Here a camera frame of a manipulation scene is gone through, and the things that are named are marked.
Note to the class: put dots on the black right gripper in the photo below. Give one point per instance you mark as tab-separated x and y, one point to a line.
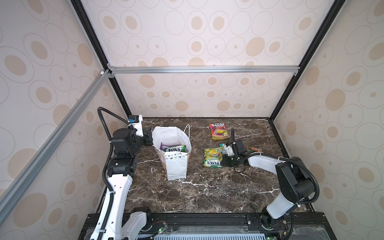
225	162

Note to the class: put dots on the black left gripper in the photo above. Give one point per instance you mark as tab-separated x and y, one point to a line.
147	135

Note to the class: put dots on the yellow green Fox's candy bag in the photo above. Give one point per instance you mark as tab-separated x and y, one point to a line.
213	157

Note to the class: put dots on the white paper bag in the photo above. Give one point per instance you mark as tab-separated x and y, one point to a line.
174	163

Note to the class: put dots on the purple Fox's candy bag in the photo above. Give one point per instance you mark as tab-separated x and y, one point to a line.
163	146

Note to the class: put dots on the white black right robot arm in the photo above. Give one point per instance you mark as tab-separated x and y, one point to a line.
298	186

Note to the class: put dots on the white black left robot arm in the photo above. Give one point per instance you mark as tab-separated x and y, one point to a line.
118	174

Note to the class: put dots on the orange Fox's candy bag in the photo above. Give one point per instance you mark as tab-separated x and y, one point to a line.
253	150

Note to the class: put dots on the Fox's fruits candy bag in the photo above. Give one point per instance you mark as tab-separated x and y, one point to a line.
219	131

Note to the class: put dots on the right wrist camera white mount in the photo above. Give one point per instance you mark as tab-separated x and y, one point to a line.
229	151

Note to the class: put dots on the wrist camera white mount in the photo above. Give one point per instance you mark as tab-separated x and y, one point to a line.
136	123
229	151

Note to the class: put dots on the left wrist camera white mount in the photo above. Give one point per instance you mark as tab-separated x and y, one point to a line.
136	123

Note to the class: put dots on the silver aluminium back rail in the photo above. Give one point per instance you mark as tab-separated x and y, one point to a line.
204	70

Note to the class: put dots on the silver aluminium rail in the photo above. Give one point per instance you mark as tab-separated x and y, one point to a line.
17	189
204	70

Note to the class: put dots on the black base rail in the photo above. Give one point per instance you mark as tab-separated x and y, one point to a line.
237	226

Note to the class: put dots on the black corner frame post left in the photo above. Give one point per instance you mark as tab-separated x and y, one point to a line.
85	21

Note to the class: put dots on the black corner frame post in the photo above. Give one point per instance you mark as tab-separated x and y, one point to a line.
85	21
313	47

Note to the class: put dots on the silver aluminium left rail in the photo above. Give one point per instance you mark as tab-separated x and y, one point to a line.
17	189

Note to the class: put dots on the black corner frame post right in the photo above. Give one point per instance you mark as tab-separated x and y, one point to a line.
313	47

